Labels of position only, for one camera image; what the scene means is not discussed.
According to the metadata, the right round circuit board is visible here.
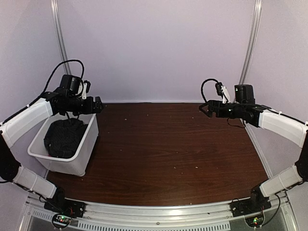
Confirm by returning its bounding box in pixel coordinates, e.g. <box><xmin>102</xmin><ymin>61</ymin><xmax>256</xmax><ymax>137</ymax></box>
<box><xmin>245</xmin><ymin>214</ymin><xmax>264</xmax><ymax>228</ymax></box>

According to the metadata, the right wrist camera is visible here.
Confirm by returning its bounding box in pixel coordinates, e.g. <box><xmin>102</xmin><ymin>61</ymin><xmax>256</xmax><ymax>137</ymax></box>
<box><xmin>215</xmin><ymin>82</ymin><xmax>230</xmax><ymax>103</ymax></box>

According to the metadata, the left round circuit board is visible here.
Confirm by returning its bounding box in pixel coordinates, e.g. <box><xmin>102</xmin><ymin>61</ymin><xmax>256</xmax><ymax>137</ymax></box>
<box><xmin>51</xmin><ymin>213</ymin><xmax>72</xmax><ymax>230</ymax></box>

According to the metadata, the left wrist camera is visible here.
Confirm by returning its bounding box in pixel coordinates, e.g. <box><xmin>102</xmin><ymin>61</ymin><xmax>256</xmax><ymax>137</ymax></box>
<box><xmin>79</xmin><ymin>80</ymin><xmax>90</xmax><ymax>100</ymax></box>

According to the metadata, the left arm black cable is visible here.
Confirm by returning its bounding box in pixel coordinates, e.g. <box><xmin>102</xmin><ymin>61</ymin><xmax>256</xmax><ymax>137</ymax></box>
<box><xmin>36</xmin><ymin>60</ymin><xmax>85</xmax><ymax>102</ymax></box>

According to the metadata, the right aluminium frame post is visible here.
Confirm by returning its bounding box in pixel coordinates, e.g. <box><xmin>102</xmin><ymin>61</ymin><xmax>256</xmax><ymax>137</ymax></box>
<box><xmin>239</xmin><ymin>0</ymin><xmax>262</xmax><ymax>84</ymax></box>

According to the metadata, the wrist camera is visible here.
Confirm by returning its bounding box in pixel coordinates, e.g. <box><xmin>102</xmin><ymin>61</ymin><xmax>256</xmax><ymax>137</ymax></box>
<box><xmin>79</xmin><ymin>80</ymin><xmax>90</xmax><ymax>100</ymax></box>
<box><xmin>215</xmin><ymin>82</ymin><xmax>230</xmax><ymax>103</ymax></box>

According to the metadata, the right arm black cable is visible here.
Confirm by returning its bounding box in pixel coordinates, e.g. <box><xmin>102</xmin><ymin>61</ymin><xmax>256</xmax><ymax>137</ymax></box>
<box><xmin>201</xmin><ymin>78</ymin><xmax>218</xmax><ymax>104</ymax></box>

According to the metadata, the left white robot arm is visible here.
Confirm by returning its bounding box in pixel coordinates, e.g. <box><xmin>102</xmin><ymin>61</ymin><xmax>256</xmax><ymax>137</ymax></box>
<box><xmin>0</xmin><ymin>81</ymin><xmax>103</xmax><ymax>214</ymax></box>

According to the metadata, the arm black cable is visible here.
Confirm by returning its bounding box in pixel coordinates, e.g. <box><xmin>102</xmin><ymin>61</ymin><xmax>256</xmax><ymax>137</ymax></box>
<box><xmin>201</xmin><ymin>78</ymin><xmax>218</xmax><ymax>104</ymax></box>
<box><xmin>36</xmin><ymin>60</ymin><xmax>85</xmax><ymax>102</ymax></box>

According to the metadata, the white plastic laundry bin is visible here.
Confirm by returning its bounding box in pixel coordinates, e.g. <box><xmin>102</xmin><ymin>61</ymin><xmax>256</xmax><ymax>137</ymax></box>
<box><xmin>27</xmin><ymin>113</ymin><xmax>99</xmax><ymax>176</ymax></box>

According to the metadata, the round circuit board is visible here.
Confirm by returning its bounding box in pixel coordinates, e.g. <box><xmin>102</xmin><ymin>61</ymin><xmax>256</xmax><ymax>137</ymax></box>
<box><xmin>245</xmin><ymin>214</ymin><xmax>264</xmax><ymax>228</ymax></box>
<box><xmin>51</xmin><ymin>213</ymin><xmax>72</xmax><ymax>230</ymax></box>

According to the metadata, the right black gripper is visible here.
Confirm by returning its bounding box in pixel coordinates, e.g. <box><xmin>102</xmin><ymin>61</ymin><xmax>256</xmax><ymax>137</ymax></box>
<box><xmin>199</xmin><ymin>101</ymin><xmax>245</xmax><ymax>119</ymax></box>

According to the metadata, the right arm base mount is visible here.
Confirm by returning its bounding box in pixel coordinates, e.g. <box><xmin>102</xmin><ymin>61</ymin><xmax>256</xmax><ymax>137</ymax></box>
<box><xmin>229</xmin><ymin>187</ymin><xmax>271</xmax><ymax>217</ymax></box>

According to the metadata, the front aluminium rail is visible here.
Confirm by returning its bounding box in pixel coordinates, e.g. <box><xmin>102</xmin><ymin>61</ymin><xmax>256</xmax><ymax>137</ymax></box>
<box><xmin>24</xmin><ymin>196</ymin><xmax>293</xmax><ymax>231</ymax></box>

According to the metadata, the aluminium frame post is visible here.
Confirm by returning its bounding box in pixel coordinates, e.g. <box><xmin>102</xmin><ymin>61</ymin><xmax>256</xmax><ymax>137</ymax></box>
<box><xmin>50</xmin><ymin>0</ymin><xmax>68</xmax><ymax>62</ymax></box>
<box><xmin>239</xmin><ymin>0</ymin><xmax>262</xmax><ymax>84</ymax></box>

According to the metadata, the left aluminium frame post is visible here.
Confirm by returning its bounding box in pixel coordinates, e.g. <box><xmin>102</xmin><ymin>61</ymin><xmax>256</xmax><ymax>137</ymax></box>
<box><xmin>50</xmin><ymin>0</ymin><xmax>68</xmax><ymax>62</ymax></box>

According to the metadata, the dark pinstriped shirt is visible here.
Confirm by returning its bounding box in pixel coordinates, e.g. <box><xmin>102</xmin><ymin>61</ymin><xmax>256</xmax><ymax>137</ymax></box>
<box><xmin>43</xmin><ymin>118</ymin><xmax>88</xmax><ymax>159</ymax></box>

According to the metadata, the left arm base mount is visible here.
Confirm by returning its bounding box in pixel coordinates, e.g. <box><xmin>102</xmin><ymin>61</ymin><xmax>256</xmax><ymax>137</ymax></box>
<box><xmin>44</xmin><ymin>188</ymin><xmax>86</xmax><ymax>218</ymax></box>

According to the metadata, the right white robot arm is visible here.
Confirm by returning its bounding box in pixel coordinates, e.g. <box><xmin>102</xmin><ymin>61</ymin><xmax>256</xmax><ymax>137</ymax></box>
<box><xmin>199</xmin><ymin>82</ymin><xmax>308</xmax><ymax>213</ymax></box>

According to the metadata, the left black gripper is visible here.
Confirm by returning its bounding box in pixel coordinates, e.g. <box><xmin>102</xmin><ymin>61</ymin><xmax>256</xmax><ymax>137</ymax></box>
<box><xmin>63</xmin><ymin>96</ymin><xmax>103</xmax><ymax>116</ymax></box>

